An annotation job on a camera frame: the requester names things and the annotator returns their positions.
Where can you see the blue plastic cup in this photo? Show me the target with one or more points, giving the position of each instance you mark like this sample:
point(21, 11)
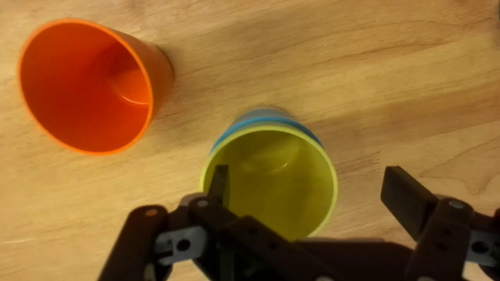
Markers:
point(251, 120)

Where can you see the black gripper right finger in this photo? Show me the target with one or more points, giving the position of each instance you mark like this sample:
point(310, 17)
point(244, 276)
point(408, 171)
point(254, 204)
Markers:
point(448, 234)

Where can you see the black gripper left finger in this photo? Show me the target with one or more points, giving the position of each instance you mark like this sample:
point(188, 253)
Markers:
point(141, 243)

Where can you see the yellow plastic cup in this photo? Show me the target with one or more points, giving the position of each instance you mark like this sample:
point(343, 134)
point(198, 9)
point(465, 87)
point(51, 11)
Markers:
point(282, 181)

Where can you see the orange plastic cup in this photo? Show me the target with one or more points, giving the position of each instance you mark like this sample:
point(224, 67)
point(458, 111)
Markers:
point(79, 93)

